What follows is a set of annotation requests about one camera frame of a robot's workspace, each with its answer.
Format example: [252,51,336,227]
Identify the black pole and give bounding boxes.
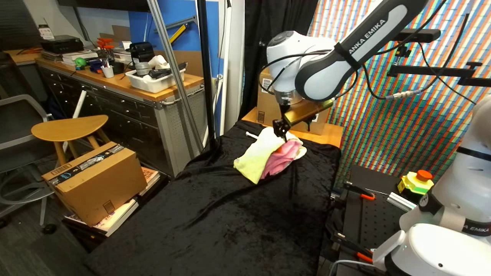
[196,0,217,151]

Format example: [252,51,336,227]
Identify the pale yellow cloth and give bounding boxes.
[234,126,308,185]

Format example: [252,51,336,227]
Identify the black coffee machine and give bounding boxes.
[129,41,155,65]

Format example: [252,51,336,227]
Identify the pink cloth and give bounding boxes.
[260,139,304,179]

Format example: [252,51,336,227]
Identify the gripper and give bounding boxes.
[273,100,293,142]

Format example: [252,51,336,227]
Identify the yellow emergency stop button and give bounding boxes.
[397,169,435,196]

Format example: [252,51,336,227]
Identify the grey office chair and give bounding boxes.
[0,94,59,235]

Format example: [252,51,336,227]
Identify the wooden side table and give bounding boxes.
[242,107,344,149]

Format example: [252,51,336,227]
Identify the stack of books and papers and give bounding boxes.
[41,49,99,64]

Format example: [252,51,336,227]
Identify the white pole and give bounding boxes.
[63,90,87,153]

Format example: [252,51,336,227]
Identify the cardboard box with labels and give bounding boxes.
[256,67,333,136]

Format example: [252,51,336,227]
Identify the workbench with drawers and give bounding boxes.
[36,57,208,177]

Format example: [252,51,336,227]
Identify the white board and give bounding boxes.
[219,0,246,135]

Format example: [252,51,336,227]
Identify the cardboard box with black tape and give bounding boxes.
[41,141,148,227]

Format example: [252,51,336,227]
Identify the black velvet cloth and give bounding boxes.
[84,120,342,276]

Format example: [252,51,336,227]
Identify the camera on mount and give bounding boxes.
[387,28,491,87]

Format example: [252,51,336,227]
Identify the wooden stool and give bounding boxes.
[31,115,112,166]

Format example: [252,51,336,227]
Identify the orange-handled clamp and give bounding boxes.
[343,181,377,201]
[333,232,375,265]

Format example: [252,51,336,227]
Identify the white cable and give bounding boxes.
[328,260,381,276]

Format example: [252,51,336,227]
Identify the yellow spirit level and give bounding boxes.
[168,23,189,45]

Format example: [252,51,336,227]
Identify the white cup with pens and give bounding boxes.
[101,58,115,79]

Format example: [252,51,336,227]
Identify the silver aluminium bar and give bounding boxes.
[387,191,417,212]

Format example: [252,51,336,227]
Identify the silver aluminium frame post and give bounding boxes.
[147,0,204,153]

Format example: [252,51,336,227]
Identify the black curtain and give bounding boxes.
[239,0,320,120]

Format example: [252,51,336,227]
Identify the black printer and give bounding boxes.
[40,35,84,54]

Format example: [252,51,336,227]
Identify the white plastic bin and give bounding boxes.
[125,68,186,94]

